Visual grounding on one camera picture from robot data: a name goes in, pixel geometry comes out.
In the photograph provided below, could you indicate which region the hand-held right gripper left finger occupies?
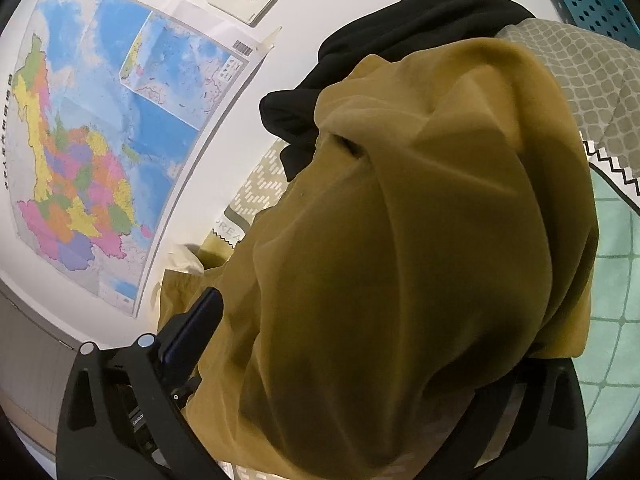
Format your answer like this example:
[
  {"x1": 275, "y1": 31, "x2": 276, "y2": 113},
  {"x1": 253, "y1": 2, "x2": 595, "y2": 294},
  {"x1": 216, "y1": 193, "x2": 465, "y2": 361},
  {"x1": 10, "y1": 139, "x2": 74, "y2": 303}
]
[{"x1": 55, "y1": 286, "x2": 226, "y2": 480}]

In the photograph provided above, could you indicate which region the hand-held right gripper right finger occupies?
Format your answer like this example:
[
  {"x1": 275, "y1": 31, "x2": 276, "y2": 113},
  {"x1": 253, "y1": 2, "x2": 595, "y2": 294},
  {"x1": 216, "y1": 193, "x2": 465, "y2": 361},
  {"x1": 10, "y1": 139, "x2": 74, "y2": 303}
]
[{"x1": 462, "y1": 355, "x2": 590, "y2": 480}]

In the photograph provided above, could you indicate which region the mustard brown large garment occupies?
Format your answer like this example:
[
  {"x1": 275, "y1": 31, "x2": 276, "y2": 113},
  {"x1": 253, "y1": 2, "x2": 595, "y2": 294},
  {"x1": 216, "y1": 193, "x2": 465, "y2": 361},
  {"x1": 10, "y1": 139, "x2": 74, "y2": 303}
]
[{"x1": 157, "y1": 37, "x2": 601, "y2": 480}]

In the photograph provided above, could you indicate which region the cream fleece cloth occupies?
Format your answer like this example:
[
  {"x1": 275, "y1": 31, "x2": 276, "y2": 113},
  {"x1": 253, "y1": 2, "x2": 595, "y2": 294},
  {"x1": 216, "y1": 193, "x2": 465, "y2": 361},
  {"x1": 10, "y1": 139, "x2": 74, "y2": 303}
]
[{"x1": 164, "y1": 244, "x2": 207, "y2": 275}]

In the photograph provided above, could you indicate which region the teal grid blanket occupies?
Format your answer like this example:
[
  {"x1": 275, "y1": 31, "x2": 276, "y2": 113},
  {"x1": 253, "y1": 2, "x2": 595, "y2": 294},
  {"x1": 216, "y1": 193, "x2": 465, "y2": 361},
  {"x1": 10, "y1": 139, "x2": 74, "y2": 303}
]
[{"x1": 580, "y1": 160, "x2": 640, "y2": 461}]

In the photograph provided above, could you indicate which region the grey panel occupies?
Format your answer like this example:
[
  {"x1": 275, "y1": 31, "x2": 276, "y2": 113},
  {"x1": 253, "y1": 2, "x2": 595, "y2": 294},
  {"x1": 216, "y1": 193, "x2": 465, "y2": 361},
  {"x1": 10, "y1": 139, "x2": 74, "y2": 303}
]
[{"x1": 0, "y1": 287, "x2": 81, "y2": 438}]

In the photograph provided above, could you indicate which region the grey patterned blanket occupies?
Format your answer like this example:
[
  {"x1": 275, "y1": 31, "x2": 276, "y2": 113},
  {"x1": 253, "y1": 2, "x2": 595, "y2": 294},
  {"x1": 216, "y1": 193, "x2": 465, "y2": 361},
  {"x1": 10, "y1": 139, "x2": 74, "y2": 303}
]
[{"x1": 200, "y1": 19, "x2": 640, "y2": 261}]

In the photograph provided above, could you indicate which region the black garment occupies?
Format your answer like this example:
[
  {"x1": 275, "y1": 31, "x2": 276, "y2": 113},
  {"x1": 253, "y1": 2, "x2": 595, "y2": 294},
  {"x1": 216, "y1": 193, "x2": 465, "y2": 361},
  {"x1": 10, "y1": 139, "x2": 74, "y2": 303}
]
[{"x1": 259, "y1": 0, "x2": 538, "y2": 183}]

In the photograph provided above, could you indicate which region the blue perforated plastic basket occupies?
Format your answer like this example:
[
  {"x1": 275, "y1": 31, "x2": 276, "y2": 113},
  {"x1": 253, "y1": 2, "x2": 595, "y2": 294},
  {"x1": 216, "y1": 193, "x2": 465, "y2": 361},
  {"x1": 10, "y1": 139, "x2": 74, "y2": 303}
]
[{"x1": 541, "y1": 0, "x2": 637, "y2": 42}]

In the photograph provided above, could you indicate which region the colourful wall map poster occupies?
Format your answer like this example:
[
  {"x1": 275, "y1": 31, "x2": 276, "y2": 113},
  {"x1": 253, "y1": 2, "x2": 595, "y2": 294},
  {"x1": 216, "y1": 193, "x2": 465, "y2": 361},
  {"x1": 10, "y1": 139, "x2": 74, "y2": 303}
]
[{"x1": 1, "y1": 0, "x2": 277, "y2": 317}]

